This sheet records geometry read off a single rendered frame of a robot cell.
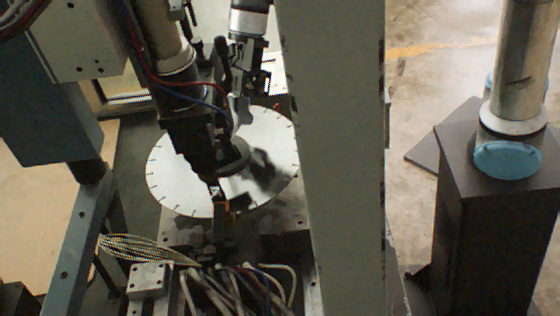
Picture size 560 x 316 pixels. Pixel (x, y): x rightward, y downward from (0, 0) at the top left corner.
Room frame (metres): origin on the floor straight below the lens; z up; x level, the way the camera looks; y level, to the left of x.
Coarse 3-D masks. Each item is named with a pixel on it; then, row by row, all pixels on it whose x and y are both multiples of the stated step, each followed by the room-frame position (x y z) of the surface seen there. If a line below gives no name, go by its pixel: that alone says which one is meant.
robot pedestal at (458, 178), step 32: (448, 128) 1.01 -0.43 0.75; (448, 160) 0.90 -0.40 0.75; (544, 160) 0.85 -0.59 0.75; (448, 192) 0.90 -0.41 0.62; (480, 192) 0.79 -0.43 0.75; (512, 192) 0.77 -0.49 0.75; (544, 192) 0.77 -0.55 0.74; (448, 224) 0.87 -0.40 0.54; (480, 224) 0.79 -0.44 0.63; (512, 224) 0.78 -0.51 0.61; (544, 224) 0.78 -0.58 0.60; (448, 256) 0.85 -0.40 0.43; (480, 256) 0.79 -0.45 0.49; (512, 256) 0.78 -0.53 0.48; (544, 256) 0.78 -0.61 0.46; (416, 288) 1.01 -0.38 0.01; (448, 288) 0.83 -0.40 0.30; (480, 288) 0.79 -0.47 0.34; (512, 288) 0.78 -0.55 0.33
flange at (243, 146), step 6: (234, 138) 0.89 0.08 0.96; (240, 138) 0.88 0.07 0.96; (240, 144) 0.86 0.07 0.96; (246, 144) 0.86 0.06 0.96; (240, 150) 0.85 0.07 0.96; (246, 150) 0.84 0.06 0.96; (246, 156) 0.83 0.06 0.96; (234, 162) 0.81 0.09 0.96; (240, 162) 0.81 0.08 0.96; (222, 168) 0.80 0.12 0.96; (228, 168) 0.80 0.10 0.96; (234, 168) 0.80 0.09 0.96; (222, 174) 0.80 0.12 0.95
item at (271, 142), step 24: (264, 120) 0.94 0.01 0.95; (288, 120) 0.92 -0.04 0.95; (168, 144) 0.92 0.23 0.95; (264, 144) 0.86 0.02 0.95; (288, 144) 0.85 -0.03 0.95; (168, 168) 0.85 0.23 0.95; (240, 168) 0.80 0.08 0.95; (264, 168) 0.79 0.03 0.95; (288, 168) 0.78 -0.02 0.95; (168, 192) 0.78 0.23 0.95; (192, 192) 0.76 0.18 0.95; (216, 192) 0.75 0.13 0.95; (240, 192) 0.74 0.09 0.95; (264, 192) 0.73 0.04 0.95
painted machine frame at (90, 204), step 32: (0, 0) 0.61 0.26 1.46; (0, 64) 0.62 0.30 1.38; (32, 64) 0.61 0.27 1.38; (0, 96) 0.62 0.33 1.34; (32, 96) 0.61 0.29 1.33; (64, 96) 0.61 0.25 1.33; (0, 128) 0.62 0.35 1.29; (32, 128) 0.62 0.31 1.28; (64, 128) 0.61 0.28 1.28; (96, 128) 0.64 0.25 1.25; (32, 160) 0.62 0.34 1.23; (64, 160) 0.61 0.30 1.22; (96, 160) 0.76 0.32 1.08; (96, 192) 0.72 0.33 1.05; (96, 224) 0.66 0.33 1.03; (64, 256) 0.59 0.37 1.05; (64, 288) 0.53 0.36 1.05
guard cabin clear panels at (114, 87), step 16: (192, 0) 1.32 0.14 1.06; (208, 0) 1.31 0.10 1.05; (224, 0) 1.31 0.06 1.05; (208, 16) 1.31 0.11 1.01; (224, 16) 1.31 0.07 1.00; (272, 16) 1.30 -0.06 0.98; (192, 32) 1.32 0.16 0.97; (208, 32) 1.32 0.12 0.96; (224, 32) 1.31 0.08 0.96; (272, 32) 1.30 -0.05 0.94; (272, 48) 1.30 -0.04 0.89; (128, 64) 1.34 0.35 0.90; (112, 80) 1.34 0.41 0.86; (128, 80) 1.34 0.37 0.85; (112, 96) 1.34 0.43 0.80; (128, 96) 1.34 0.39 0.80
